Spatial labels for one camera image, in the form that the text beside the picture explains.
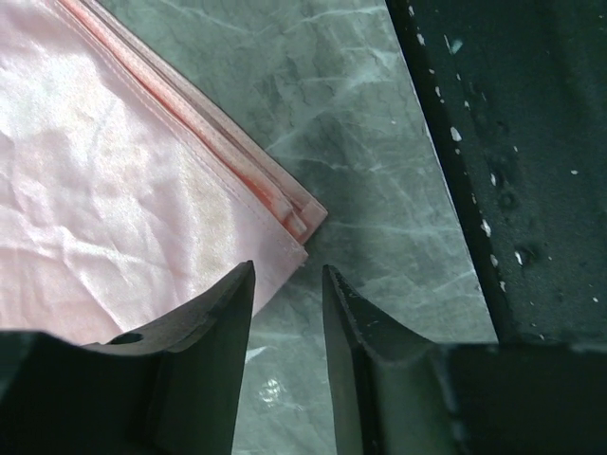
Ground pink satin napkin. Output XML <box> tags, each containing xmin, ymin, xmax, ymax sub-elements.
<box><xmin>1</xmin><ymin>1</ymin><xmax>327</xmax><ymax>344</ymax></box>

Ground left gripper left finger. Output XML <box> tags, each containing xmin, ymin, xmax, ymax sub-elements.
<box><xmin>1</xmin><ymin>262</ymin><xmax>255</xmax><ymax>454</ymax></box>

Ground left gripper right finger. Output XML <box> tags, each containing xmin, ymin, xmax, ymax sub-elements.
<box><xmin>322</xmin><ymin>265</ymin><xmax>606</xmax><ymax>454</ymax></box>

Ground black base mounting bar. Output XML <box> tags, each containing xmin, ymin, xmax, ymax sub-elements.
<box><xmin>388</xmin><ymin>1</ymin><xmax>606</xmax><ymax>342</ymax></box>

